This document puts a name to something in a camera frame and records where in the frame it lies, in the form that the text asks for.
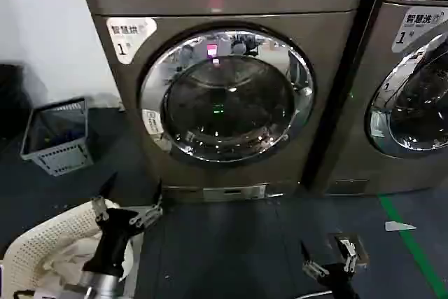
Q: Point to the white number sticker on washer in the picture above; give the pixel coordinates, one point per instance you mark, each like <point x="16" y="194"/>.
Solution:
<point x="416" y="29"/>

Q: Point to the white cloth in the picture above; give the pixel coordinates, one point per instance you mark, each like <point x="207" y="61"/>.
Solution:
<point x="66" y="264"/>

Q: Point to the white perforated laundry basket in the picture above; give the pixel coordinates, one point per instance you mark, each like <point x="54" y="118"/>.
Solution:
<point x="45" y="236"/>

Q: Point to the white number sticker on dryer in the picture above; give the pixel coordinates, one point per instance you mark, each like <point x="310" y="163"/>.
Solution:
<point x="129" y="38"/>

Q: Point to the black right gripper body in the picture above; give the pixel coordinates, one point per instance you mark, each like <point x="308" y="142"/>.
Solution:
<point x="341" y="283"/>

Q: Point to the round glass washer door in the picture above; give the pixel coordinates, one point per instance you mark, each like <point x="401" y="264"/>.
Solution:
<point x="416" y="110"/>

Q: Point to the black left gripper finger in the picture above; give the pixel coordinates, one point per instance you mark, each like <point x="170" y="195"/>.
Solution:
<point x="101" y="204"/>
<point x="151" y="213"/>

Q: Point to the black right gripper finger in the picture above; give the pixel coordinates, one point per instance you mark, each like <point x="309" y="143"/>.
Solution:
<point x="313" y="266"/>
<point x="350" y="253"/>

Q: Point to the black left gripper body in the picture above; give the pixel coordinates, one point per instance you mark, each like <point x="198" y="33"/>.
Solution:
<point x="112" y="239"/>

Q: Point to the small white warning sticker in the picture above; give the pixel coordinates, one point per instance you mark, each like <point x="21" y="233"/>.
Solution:
<point x="152" y="122"/>

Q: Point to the round glass dryer door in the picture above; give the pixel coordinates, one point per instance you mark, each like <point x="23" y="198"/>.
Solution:
<point x="227" y="103"/>

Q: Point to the green floor tape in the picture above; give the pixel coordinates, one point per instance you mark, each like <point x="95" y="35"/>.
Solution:
<point x="413" y="243"/>

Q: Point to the metal floor socket plate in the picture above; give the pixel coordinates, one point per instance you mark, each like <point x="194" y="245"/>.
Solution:
<point x="360" y="250"/>

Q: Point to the grey washer with drawer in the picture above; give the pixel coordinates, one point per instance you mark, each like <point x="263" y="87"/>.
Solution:
<point x="381" y="78"/>

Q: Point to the grey-blue plastic crate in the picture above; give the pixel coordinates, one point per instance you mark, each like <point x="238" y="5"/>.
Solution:
<point x="56" y="159"/>

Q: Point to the white paper scrap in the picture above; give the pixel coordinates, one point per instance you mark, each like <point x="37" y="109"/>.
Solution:
<point x="399" y="226"/>

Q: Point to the grey dryer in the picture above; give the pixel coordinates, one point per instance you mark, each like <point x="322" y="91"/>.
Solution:
<point x="238" y="1"/>

